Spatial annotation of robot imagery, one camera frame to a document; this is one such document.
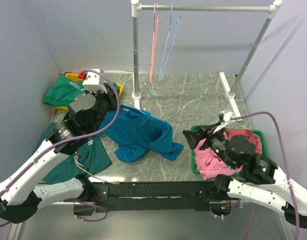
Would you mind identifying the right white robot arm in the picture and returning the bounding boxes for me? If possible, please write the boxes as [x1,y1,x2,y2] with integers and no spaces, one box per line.
[182,125,307,229]

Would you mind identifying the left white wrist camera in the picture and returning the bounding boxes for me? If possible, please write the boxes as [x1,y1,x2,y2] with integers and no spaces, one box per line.
[77,70,108,93]

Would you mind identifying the green printed t shirt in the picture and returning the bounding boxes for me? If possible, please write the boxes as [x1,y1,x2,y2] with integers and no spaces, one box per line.
[43,71,120,111]

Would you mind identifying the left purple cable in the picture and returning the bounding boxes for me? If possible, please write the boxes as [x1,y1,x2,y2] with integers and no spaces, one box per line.
[0,69,122,228]

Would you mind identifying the salmon red t shirt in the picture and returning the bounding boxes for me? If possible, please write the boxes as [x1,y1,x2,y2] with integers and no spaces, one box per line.
[224,129,263,154]

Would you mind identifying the pink t shirt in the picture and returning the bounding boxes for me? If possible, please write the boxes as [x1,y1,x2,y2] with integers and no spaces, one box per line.
[194,138,243,180]

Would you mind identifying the metal clothes rack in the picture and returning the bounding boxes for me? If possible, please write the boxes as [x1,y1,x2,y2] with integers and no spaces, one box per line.
[130,0,283,124]

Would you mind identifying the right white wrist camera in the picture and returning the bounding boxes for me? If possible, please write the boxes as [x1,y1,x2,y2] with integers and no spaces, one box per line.
[212,110,235,134]

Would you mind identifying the yellow plastic tray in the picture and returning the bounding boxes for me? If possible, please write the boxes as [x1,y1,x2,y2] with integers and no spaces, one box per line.
[54,72,124,112]

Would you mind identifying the purple cable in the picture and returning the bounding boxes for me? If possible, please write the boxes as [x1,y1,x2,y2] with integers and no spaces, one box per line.
[230,111,301,240]
[0,69,122,228]

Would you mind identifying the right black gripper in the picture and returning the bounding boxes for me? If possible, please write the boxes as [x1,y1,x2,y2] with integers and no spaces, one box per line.
[180,120,235,168]

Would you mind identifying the blue wire hanger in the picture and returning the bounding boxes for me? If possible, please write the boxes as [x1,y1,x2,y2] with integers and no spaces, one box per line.
[158,3,182,84]
[121,101,146,115]

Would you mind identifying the pink wire hanger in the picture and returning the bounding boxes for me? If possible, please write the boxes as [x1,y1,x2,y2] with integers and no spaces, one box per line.
[149,3,160,86]

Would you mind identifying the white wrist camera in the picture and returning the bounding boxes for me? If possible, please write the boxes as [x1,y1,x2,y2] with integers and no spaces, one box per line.
[77,70,108,93]
[212,110,235,134]

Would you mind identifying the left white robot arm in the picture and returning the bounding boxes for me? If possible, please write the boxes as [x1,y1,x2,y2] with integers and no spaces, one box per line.
[0,80,121,224]

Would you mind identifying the green plastic tray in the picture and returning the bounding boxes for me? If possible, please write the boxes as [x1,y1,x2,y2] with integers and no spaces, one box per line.
[191,130,268,176]

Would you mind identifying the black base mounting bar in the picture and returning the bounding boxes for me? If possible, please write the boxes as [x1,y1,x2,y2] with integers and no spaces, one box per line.
[77,180,230,212]

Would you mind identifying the dark green cloth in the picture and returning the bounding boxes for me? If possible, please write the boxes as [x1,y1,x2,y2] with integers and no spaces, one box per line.
[43,136,112,185]

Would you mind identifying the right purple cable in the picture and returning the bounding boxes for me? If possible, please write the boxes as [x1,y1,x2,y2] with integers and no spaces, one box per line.
[230,111,301,240]

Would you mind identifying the blue t shirt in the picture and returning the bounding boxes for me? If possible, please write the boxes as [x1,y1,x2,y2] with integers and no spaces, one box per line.
[98,104,184,163]

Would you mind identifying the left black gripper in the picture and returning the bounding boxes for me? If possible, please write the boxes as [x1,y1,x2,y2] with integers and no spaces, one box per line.
[85,82,120,134]

